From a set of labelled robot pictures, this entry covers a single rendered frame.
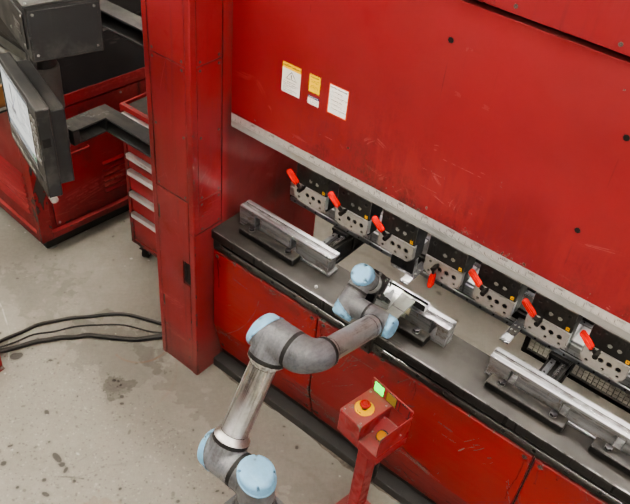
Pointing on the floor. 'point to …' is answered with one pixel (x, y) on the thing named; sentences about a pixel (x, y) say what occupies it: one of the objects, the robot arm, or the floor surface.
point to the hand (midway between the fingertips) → (380, 299)
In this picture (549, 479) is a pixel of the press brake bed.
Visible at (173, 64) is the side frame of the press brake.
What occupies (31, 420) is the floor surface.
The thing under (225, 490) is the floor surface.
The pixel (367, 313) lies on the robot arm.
